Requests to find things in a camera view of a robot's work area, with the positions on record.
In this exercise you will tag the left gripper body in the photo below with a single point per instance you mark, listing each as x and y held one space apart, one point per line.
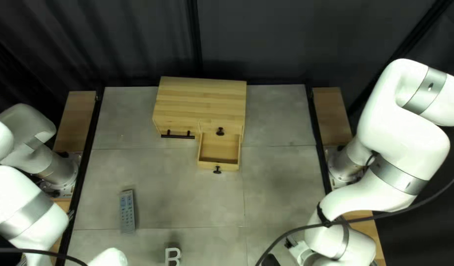
108 258

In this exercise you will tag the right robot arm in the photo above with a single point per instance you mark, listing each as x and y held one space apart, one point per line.
397 122

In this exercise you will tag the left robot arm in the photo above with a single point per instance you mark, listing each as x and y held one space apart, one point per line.
23 177

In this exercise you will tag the silver remote control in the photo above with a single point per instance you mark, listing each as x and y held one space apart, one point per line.
127 210

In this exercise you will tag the black frame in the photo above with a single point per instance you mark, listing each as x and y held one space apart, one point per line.
82 166

